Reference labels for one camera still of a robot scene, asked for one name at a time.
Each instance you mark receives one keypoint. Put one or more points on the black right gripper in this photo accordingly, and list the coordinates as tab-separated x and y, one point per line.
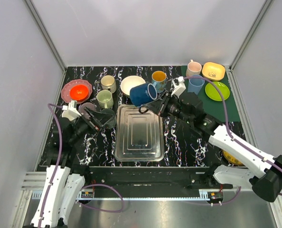
159	106

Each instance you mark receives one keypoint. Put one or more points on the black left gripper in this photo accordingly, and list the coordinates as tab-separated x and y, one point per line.
89	120

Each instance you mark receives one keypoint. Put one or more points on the dark grey mug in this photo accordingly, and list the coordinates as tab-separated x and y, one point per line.
111	123

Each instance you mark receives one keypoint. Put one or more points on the dark blue mug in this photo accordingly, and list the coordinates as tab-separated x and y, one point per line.
143	94

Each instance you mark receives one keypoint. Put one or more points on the light green mug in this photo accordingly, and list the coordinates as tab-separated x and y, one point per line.
105	99

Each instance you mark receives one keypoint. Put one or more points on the pink purple mug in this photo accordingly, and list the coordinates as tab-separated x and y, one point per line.
82	110

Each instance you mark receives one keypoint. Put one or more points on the light blue mug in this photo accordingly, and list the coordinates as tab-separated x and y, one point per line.
159	80

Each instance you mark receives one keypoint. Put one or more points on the cream white mug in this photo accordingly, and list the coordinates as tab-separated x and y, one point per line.
108	83

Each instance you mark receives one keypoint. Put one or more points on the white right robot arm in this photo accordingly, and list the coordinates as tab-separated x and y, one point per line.
263	173

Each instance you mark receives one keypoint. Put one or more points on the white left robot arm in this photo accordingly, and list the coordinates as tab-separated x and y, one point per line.
64	179

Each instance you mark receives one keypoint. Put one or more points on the orange bowl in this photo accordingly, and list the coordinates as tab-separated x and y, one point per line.
79	92

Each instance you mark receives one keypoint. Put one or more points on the metal tray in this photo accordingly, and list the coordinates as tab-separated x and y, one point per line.
139	135

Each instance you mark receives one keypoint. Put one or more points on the white bowl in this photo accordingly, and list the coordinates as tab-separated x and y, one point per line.
130	82

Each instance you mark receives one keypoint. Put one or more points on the blue plastic tumbler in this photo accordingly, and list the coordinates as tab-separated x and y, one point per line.
195	83

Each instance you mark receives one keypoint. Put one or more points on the pink plate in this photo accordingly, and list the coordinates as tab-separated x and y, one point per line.
66	90

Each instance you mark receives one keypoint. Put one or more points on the lime green plate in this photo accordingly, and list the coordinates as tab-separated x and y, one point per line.
218	92

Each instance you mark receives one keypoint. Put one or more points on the yellow square bowl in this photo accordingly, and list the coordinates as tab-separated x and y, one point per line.
213	71

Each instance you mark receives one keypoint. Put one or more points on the yellow patterned dish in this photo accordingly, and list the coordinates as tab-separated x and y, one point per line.
231	159

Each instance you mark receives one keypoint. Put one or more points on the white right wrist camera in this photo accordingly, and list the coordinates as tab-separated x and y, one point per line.
178	86

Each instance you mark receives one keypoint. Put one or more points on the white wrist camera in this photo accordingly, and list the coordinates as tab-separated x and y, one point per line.
70	111
178	86

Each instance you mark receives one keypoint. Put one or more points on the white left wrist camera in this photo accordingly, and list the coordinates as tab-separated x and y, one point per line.
70	111

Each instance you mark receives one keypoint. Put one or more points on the pink cup with handle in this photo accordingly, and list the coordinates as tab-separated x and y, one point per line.
193	68

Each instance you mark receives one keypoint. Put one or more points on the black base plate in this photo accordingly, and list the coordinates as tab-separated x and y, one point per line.
152	182

